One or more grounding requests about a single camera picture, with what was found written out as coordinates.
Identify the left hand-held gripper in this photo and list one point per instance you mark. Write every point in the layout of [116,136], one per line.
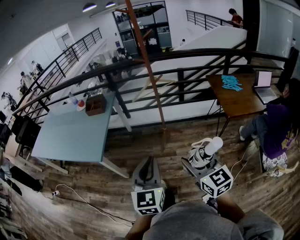
[146,187]

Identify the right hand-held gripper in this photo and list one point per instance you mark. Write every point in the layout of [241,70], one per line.
[212,180]

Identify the brown wooden coat rack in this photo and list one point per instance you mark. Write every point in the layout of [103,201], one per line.
[150,70]

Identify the person's left forearm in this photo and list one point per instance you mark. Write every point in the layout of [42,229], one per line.
[138,227]

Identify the person's right forearm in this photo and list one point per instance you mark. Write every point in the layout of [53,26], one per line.
[230,208]

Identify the person's grey shirt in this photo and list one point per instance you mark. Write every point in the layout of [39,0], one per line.
[206,222]

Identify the brown wooden desk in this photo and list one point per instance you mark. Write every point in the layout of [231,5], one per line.
[236,100]

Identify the patterned cushion stool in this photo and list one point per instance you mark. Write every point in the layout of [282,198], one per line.
[275,164]

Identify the light blue table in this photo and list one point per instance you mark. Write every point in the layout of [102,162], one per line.
[72,136]

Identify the brown wooden box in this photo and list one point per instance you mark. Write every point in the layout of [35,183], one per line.
[95,106]

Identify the pile of blue sticks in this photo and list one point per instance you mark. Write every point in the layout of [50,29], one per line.
[230,83]

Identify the black metal railing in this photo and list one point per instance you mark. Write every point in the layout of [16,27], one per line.
[58,61]
[178,77]
[206,20]

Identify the red and white bowl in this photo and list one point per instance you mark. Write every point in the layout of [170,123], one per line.
[80,106]

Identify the white power strip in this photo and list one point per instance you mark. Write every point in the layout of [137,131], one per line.
[56,193]

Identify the grey open laptop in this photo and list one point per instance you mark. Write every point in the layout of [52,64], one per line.
[266,87]

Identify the clear plastic bottle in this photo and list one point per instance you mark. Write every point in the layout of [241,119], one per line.
[73,99]

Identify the black framed glass partition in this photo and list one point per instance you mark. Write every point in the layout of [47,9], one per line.
[143,28]

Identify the round ceiling lamp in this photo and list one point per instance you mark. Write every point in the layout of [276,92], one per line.
[110,4]
[89,7]

